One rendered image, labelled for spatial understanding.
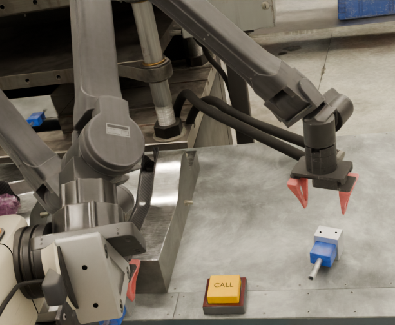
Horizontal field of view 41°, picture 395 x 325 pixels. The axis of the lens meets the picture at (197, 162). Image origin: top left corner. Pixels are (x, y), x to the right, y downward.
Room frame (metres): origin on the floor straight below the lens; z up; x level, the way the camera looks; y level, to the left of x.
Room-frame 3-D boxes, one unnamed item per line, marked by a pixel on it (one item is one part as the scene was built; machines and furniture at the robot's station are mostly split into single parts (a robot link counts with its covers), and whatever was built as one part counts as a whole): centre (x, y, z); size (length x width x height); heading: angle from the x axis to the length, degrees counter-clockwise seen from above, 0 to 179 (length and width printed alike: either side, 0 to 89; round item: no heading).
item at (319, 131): (0.85, -0.23, 1.10); 0.07 x 0.06 x 0.07; 140
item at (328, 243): (0.82, -0.21, 0.83); 0.13 x 0.05 x 0.05; 145
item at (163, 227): (1.10, 0.18, 0.87); 0.50 x 0.26 x 0.14; 166
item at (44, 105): (2.01, 0.52, 0.87); 0.50 x 0.27 x 0.17; 166
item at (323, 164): (0.85, -0.23, 1.04); 0.10 x 0.07 x 0.07; 55
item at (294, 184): (0.86, -0.21, 0.96); 0.07 x 0.07 x 0.09; 55
